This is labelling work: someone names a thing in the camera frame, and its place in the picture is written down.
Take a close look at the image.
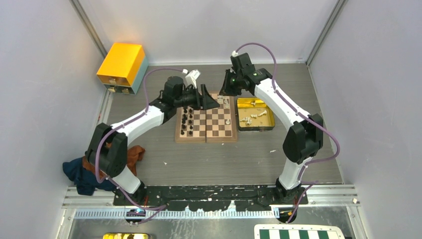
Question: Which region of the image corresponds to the dark blue cloth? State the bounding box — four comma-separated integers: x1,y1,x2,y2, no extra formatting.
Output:
62,157,116,196

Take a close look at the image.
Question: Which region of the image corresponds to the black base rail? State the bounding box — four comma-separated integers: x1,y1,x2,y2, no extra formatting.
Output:
113,184,309,213

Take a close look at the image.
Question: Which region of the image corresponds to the gold tin front edge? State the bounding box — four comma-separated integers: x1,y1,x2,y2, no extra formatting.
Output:
103,233,151,239

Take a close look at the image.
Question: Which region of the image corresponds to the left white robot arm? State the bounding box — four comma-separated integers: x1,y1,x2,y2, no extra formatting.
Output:
85,76,219,206

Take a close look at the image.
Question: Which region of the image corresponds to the wooden chess board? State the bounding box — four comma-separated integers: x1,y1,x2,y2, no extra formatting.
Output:
175,93,238,143

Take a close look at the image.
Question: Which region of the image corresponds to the yellow teal drawer box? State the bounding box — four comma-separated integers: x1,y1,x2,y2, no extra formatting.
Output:
97,42,149,95

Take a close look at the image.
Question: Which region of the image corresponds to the orange cloth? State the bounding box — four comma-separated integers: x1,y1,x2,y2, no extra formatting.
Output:
82,145,145,176

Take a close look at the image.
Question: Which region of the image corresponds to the gold tin tray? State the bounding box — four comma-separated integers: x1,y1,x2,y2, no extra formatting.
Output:
235,98,275,131

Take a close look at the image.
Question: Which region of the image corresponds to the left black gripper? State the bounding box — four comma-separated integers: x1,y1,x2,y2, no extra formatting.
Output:
175,85,220,111

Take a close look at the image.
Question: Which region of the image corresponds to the green white checkered board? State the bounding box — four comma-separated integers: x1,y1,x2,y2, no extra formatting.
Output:
253,224,345,239

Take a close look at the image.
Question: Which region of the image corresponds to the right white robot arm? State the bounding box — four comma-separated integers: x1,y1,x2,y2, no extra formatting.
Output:
220,52,323,205

